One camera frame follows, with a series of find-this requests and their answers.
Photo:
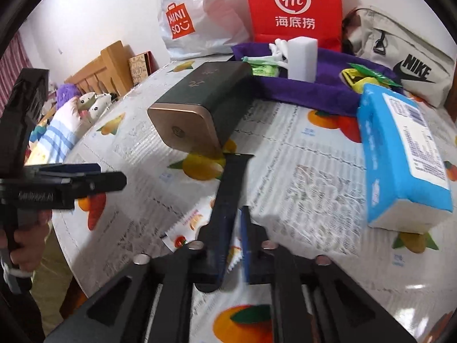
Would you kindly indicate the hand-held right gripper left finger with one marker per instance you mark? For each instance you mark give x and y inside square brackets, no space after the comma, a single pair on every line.
[205,239]

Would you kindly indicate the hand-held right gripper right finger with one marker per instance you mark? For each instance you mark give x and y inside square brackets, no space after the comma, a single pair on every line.
[245,243]

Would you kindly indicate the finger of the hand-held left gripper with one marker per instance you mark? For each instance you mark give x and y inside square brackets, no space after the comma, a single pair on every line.
[71,169]
[103,184]

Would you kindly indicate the pale green plastic bag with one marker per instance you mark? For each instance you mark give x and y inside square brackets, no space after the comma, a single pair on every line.
[264,69]

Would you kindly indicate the white sponge block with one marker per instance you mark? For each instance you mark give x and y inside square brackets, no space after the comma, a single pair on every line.
[301,59]

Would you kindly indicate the yellow pouch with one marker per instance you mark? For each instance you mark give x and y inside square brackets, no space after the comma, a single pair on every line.
[355,82]

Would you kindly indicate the white plastic figure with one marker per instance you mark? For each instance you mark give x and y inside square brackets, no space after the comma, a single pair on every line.
[280,48]

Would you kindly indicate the person's left hand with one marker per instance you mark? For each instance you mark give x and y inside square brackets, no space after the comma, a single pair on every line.
[30,235]

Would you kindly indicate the red white snack packet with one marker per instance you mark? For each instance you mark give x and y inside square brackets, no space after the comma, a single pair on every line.
[182,234]

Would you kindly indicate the pastel striped pillow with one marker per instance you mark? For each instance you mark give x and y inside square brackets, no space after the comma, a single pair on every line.
[59,132]

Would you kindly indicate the purple plush toy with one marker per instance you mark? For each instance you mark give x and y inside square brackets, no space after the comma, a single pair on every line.
[68,93]

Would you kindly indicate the fruit print tablecloth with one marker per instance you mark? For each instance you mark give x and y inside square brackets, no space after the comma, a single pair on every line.
[303,185]

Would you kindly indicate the yellow green bedsheet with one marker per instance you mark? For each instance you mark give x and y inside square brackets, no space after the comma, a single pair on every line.
[53,275]

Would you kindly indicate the wooden table leg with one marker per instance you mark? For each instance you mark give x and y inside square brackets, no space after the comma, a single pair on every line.
[73,298]

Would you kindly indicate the wooden headboard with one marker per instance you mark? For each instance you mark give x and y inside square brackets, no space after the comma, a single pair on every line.
[114,64]

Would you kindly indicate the brown patterned box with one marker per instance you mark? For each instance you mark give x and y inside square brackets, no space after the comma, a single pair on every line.
[141,68]

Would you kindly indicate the red striped curtain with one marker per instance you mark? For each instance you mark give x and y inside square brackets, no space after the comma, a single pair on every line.
[14,60]

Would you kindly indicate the person's dark clothing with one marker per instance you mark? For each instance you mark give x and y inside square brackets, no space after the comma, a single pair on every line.
[18,314]

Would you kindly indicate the dark green box gold end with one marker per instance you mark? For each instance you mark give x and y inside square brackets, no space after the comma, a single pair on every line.
[207,93]

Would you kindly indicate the blue tissue pack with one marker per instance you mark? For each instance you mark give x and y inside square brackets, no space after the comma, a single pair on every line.
[392,157]

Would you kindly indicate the purple cloth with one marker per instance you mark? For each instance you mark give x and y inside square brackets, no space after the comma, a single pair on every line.
[321,89]

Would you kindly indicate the red paper bag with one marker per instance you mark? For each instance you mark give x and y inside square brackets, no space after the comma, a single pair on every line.
[260,7]

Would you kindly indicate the grey waist bag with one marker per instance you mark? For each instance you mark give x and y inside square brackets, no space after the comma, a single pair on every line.
[392,43]

